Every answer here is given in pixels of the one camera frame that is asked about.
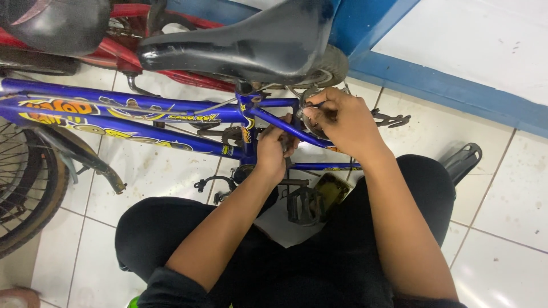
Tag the person's left hand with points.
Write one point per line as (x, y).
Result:
(269, 149)

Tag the person's right hand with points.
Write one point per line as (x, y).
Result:
(351, 124)

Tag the silver brake caliper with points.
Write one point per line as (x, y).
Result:
(309, 126)

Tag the black brake caliper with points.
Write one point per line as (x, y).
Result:
(214, 179)

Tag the black bicycle pedal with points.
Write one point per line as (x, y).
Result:
(304, 207)

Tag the white paper sheet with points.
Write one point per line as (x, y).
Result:
(278, 231)

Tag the blue raised ledge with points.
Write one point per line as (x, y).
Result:
(428, 85)

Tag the long black bicycle saddle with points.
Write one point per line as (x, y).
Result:
(257, 42)

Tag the person's black trousers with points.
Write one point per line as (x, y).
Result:
(308, 265)

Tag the dark bicycle fender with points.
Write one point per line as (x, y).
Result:
(92, 160)

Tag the small green object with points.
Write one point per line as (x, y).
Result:
(134, 302)

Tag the spoked bicycle wheel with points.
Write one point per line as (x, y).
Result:
(51, 201)

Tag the smooth black bicycle tire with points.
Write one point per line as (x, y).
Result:
(38, 64)

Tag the rounded black bicycle saddle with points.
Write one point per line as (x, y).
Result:
(55, 25)

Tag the pinkish brown object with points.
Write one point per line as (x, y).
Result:
(17, 298)

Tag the blue bicycle frame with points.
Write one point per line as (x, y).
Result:
(128, 104)

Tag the red bicycle frame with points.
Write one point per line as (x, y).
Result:
(113, 53)

